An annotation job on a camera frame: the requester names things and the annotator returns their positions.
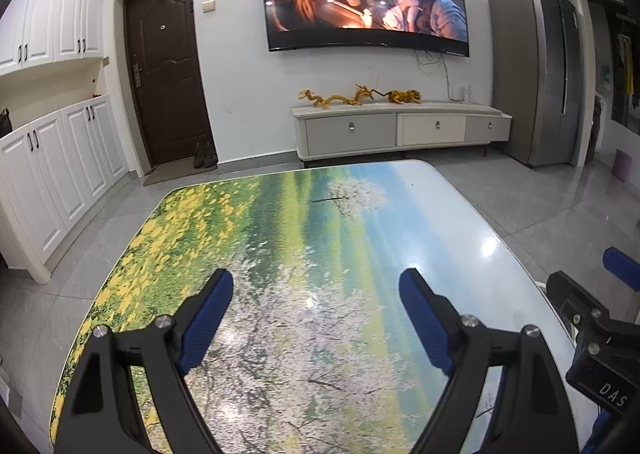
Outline purple stool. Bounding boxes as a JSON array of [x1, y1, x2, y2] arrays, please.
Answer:
[[612, 150, 632, 182]]

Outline brown door mat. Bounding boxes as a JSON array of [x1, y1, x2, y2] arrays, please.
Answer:
[[142, 157, 217, 187]]

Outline pair of dark shoes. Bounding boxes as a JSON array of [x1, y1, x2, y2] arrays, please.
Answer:
[[193, 142, 218, 169]]

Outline white grey TV cabinet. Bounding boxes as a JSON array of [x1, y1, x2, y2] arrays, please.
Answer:
[[292, 102, 512, 162]]

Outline grey double door refrigerator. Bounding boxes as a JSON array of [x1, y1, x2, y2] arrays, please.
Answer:
[[488, 0, 584, 168]]

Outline white lower shoe cabinet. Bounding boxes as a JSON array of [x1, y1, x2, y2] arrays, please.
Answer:
[[1, 95, 129, 284]]

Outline golden tiger ornament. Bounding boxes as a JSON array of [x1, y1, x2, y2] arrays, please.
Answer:
[[373, 89, 422, 104]]

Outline golden dragon ornament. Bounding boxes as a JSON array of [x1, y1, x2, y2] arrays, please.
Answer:
[[297, 85, 373, 110]]

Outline black bag on shelf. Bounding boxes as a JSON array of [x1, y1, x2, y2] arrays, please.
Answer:
[[0, 109, 13, 138]]

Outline dark brown entrance door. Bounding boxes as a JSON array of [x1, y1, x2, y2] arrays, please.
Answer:
[[124, 0, 215, 166]]

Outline television cables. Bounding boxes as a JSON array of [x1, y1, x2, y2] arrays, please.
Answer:
[[412, 49, 467, 104]]

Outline wall light switch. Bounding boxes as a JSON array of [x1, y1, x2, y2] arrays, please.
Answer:
[[202, 0, 216, 14]]

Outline white upper wall cabinet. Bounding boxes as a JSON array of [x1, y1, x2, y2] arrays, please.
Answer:
[[1, 0, 103, 75]]

